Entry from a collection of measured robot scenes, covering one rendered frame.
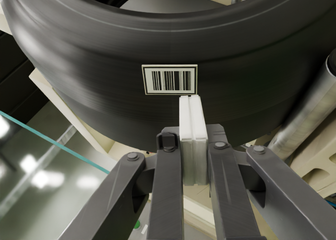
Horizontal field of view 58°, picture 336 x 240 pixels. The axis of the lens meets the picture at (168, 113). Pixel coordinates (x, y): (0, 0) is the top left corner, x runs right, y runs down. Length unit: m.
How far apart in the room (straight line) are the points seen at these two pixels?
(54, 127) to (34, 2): 11.23
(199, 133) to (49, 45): 0.29
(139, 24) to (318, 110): 0.26
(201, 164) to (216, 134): 0.02
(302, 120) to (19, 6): 0.42
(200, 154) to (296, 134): 0.38
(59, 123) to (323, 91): 11.42
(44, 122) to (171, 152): 11.75
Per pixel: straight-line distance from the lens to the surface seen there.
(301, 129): 0.51
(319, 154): 0.52
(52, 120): 11.85
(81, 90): 0.41
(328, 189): 0.64
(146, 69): 0.33
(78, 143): 11.04
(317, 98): 0.43
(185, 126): 0.17
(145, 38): 0.35
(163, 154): 0.15
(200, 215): 3.75
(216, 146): 0.16
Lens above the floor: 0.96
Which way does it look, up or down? 15 degrees up
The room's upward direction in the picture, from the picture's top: 65 degrees counter-clockwise
